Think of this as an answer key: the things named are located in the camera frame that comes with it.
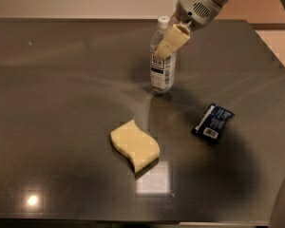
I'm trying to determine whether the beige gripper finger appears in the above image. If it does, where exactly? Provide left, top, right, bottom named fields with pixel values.
left=170, top=13, right=178, bottom=28
left=155, top=23, right=190, bottom=60

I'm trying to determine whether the clear plastic water bottle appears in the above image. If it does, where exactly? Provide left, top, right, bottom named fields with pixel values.
left=150, top=16, right=177, bottom=93

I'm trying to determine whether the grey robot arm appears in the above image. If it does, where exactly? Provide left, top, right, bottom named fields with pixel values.
left=155, top=0, right=229, bottom=60

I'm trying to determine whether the yellow wavy sponge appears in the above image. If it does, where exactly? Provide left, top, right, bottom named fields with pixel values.
left=110, top=120, right=160, bottom=173

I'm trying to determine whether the dark blue snack packet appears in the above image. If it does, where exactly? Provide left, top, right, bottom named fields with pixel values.
left=191, top=103, right=235, bottom=143

